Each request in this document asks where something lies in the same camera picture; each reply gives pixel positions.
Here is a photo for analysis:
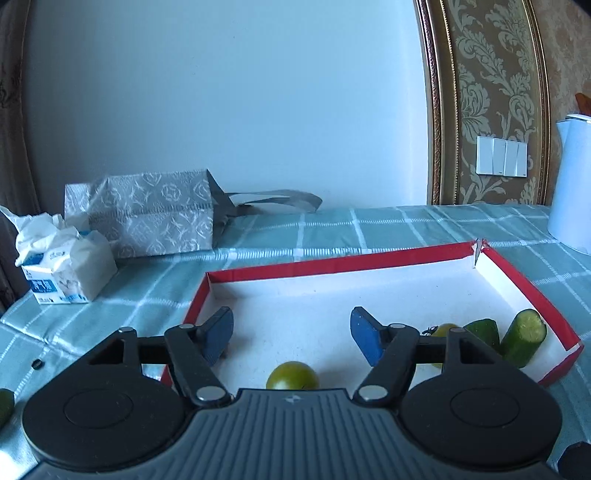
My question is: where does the red shallow cardboard tray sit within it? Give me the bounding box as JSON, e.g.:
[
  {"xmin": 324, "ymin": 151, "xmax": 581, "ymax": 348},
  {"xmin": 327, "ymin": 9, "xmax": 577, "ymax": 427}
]
[{"xmin": 159, "ymin": 241, "xmax": 583, "ymax": 393}]

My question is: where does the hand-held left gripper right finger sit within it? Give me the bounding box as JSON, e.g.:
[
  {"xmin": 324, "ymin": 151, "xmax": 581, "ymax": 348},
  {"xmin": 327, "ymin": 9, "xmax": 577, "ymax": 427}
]
[{"xmin": 350, "ymin": 306, "xmax": 505, "ymax": 408}]

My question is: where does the cucumber piece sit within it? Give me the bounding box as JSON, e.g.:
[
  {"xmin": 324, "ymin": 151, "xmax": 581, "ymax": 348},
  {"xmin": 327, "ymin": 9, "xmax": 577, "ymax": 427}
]
[
  {"xmin": 500, "ymin": 308, "xmax": 547, "ymax": 368},
  {"xmin": 0, "ymin": 389, "xmax": 16, "ymax": 428},
  {"xmin": 463, "ymin": 318, "xmax": 502, "ymax": 356}
]

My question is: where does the green checked tablecloth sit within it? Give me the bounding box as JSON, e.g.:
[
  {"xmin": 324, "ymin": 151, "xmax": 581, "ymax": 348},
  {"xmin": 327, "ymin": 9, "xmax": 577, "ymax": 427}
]
[{"xmin": 0, "ymin": 203, "xmax": 591, "ymax": 480}]

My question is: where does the patterned curtain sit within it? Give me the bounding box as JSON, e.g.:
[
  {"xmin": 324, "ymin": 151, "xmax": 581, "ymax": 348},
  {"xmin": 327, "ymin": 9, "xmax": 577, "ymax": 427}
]
[{"xmin": 0, "ymin": 0, "xmax": 42, "ymax": 315}]

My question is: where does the white wall switch panel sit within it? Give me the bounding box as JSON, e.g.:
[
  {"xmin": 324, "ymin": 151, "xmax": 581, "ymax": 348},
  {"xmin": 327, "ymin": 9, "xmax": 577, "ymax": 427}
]
[{"xmin": 475, "ymin": 135, "xmax": 528, "ymax": 178}]

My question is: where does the green tomato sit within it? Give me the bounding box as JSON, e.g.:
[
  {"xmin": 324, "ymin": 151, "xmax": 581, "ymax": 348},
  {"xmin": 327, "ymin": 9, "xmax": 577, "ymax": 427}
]
[{"xmin": 265, "ymin": 361, "xmax": 321, "ymax": 392}]

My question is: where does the yellow-green tomato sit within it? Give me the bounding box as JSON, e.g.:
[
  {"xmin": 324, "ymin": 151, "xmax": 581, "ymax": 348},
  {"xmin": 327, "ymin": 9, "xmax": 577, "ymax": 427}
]
[{"xmin": 422, "ymin": 323, "xmax": 462, "ymax": 367}]

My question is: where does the white tissue pack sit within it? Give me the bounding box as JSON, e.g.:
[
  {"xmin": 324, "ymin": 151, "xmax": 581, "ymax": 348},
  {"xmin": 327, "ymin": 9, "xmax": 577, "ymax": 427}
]
[{"xmin": 0, "ymin": 205, "xmax": 118, "ymax": 305}]

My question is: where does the grey patterned gift bag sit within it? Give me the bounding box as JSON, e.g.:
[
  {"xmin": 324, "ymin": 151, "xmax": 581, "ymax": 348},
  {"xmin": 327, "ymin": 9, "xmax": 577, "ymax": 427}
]
[{"xmin": 64, "ymin": 169, "xmax": 323, "ymax": 259}]

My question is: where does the light blue electric kettle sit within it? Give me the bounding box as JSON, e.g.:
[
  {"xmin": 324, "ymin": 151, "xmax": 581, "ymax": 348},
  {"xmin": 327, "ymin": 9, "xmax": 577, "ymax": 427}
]
[{"xmin": 547, "ymin": 114, "xmax": 591, "ymax": 256}]

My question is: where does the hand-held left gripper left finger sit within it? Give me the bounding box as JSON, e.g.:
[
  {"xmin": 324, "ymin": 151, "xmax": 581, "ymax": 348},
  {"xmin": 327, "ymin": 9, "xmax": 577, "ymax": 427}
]
[{"xmin": 85, "ymin": 306, "xmax": 235, "ymax": 408}]

